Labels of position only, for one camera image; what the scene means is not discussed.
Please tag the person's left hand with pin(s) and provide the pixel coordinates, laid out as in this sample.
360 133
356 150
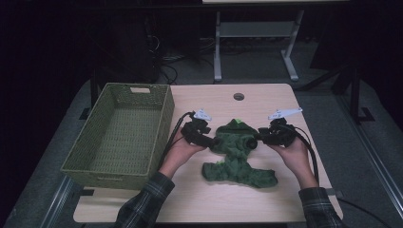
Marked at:
180 155

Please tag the dark stand with feet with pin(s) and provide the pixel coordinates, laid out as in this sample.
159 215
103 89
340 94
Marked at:
355 95

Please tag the metal floor rail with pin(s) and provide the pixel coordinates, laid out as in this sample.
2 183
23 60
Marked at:
370 155
55 202

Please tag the person's right hand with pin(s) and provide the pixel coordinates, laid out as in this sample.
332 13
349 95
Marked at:
297 161

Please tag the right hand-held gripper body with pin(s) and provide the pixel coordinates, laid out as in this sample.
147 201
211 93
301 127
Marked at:
280 134

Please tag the green fleece pet garment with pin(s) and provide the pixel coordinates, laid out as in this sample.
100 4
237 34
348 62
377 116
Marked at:
236 158

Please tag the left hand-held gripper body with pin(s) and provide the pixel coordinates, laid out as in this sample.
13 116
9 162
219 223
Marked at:
195 131

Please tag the grey metal desk frame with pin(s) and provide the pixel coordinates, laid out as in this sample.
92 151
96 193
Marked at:
256 30

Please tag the black table leg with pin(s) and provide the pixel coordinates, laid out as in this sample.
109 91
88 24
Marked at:
94 91

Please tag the green woven basket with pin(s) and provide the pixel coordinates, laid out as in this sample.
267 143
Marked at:
126 133

